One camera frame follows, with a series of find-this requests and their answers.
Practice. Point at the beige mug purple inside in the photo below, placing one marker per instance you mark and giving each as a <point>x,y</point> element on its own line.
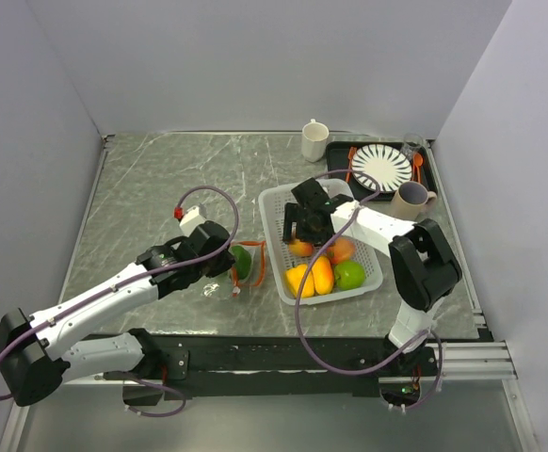
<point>411,200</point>

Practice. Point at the green bell pepper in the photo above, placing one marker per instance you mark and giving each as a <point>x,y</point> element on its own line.
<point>242,262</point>

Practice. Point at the yellow bell pepper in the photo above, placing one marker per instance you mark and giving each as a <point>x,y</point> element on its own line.
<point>300,280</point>

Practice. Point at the orange plastic spoon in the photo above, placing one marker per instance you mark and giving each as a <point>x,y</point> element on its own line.
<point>417,163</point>

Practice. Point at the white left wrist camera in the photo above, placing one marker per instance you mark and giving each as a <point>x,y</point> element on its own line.
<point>190,219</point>

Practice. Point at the aluminium extrusion frame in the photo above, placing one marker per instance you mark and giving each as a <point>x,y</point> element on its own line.
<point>14,428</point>

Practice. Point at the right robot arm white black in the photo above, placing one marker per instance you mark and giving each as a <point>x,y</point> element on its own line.
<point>424,266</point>

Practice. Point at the white ceramic mug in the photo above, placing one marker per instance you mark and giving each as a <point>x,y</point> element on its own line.
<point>314,139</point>

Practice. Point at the black rectangular tray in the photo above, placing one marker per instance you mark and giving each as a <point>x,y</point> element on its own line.
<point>336,159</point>

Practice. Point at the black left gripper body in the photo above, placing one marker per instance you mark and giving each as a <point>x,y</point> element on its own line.
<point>214,266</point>

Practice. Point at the black white striped plate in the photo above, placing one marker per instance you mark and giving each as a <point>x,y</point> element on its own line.
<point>383,164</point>

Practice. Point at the orange yellow mango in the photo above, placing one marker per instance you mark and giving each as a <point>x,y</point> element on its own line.
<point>323,275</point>

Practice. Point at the peach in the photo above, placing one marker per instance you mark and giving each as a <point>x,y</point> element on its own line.
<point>300,248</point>
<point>341,250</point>

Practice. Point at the clear glass cup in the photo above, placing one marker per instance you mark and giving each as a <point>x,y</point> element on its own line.
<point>411,145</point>

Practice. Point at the green apple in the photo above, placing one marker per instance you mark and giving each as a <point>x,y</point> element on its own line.
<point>349,275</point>

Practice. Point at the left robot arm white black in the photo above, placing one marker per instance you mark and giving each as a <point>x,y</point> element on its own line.
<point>41,351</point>

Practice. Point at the white plastic perforated basket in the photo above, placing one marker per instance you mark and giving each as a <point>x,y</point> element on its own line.
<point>287,267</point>

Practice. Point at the orange plastic fork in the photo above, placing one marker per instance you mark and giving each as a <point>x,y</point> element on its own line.
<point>351,152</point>

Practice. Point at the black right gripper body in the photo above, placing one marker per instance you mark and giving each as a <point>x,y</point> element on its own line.
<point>321,235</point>

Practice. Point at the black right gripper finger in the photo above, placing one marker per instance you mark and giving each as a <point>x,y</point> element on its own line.
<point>289,220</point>
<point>305,231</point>

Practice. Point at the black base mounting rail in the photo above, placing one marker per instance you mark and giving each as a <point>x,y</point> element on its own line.
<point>205,366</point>

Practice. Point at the clear zip bag orange zipper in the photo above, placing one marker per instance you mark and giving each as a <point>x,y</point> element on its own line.
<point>227,286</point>

